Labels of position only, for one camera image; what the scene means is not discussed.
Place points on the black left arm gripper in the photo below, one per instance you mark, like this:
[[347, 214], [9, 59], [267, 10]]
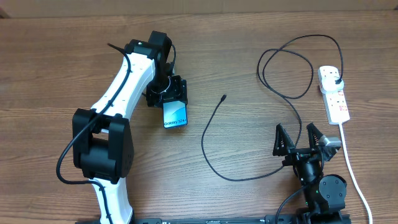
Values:
[[178, 91]]

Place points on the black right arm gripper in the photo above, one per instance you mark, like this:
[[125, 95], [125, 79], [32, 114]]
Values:
[[295, 154]]

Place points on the blue Samsung Galaxy smartphone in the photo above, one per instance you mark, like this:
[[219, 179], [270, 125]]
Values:
[[174, 114]]

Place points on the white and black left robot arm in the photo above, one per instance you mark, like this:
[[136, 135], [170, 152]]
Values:
[[102, 142]]

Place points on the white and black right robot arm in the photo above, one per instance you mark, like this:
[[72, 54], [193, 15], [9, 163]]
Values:
[[324, 194]]

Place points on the white charger plug adapter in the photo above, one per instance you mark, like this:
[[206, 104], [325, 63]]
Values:
[[329, 85]]

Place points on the white power strip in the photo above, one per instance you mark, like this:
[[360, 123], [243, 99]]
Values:
[[335, 103]]

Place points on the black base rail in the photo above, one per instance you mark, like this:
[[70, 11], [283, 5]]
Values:
[[268, 219]]

